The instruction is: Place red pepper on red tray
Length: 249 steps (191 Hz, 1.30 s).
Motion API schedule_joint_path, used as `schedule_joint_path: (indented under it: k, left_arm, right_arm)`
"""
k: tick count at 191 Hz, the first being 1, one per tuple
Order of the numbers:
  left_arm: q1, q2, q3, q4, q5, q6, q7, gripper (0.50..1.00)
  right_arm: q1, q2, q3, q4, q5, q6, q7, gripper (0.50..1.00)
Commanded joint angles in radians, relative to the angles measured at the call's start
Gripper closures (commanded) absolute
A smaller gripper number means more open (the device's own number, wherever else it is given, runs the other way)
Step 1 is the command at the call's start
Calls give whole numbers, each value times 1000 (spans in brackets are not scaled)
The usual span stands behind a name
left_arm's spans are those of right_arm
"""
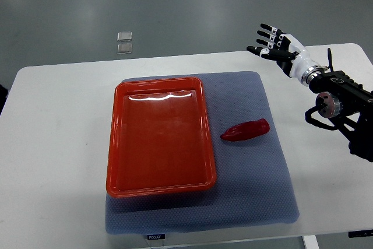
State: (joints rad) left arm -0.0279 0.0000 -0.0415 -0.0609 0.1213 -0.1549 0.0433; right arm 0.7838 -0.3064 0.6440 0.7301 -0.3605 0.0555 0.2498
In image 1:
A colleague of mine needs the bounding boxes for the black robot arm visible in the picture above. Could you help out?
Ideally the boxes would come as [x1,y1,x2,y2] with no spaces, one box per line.
[247,23,372,162]

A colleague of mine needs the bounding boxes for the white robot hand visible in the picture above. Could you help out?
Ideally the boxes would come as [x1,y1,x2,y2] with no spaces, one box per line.
[247,23,320,84]

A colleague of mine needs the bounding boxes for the black table label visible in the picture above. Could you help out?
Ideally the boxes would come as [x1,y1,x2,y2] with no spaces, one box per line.
[147,234,166,240]

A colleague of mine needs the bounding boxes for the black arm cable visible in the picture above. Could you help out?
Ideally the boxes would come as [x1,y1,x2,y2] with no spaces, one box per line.
[322,47,335,72]

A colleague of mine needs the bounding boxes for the white table leg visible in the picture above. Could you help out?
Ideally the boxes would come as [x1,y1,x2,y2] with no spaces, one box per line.
[302,235,319,249]

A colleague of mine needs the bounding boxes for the grey-blue textured mat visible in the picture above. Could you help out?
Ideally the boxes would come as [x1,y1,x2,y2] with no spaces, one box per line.
[105,71,299,235]

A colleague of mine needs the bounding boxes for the upper metal floor plate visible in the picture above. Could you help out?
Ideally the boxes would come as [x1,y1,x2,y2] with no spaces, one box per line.
[117,31,132,42]

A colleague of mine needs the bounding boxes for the red plastic tray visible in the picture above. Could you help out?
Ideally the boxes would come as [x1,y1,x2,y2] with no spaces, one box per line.
[106,77,217,198]

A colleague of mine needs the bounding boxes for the red pepper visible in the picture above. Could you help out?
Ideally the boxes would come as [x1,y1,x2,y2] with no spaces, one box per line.
[220,118,270,142]

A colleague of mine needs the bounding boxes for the black table control panel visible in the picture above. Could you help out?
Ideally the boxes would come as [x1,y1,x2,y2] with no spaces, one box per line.
[348,229,373,239]

